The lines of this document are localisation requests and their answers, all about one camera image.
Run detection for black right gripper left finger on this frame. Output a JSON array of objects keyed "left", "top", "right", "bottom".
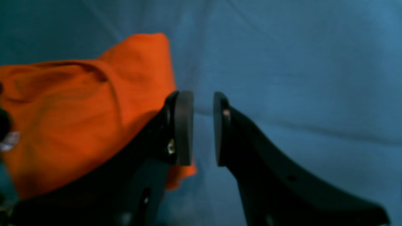
[{"left": 9, "top": 91, "right": 193, "bottom": 226}]

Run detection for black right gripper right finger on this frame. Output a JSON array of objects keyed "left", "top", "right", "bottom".
[{"left": 213, "top": 92, "right": 390, "bottom": 226}]

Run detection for orange t-shirt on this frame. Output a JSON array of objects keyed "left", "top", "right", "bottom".
[{"left": 0, "top": 33, "right": 198, "bottom": 200}]

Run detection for blue table cloth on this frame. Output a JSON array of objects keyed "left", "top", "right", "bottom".
[{"left": 1, "top": 0, "right": 402, "bottom": 226}]

